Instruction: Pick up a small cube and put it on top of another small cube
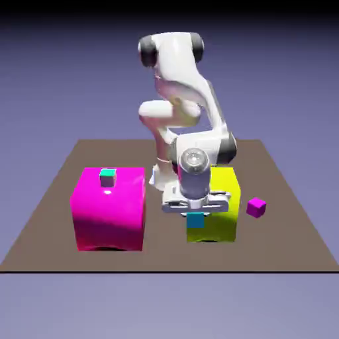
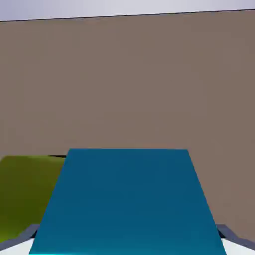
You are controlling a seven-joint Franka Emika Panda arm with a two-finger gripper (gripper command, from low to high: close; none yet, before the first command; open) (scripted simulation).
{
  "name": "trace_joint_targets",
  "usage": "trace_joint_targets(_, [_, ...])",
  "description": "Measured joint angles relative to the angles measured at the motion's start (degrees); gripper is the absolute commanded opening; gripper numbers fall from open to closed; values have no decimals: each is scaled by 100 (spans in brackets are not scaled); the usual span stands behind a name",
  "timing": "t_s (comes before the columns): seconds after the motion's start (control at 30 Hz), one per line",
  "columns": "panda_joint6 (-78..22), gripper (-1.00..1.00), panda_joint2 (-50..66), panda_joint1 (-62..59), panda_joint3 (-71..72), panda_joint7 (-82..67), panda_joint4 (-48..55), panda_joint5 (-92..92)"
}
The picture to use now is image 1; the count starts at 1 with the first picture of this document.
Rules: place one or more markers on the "large yellow box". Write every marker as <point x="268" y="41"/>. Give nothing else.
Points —
<point x="221" y="225"/>

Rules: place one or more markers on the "large magenta box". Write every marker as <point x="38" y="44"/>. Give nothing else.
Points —
<point x="108" y="212"/>

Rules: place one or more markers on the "small blue cube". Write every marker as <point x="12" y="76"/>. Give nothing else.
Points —
<point x="195" y="220"/>

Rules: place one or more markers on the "small purple cube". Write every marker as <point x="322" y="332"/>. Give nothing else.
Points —
<point x="255" y="208"/>

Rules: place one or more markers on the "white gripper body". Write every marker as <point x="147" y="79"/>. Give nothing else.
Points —
<point x="174" y="206"/>

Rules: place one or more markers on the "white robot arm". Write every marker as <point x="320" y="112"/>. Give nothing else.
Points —
<point x="182" y="68"/>

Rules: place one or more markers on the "small green cube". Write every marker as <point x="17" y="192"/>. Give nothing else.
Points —
<point x="108" y="178"/>

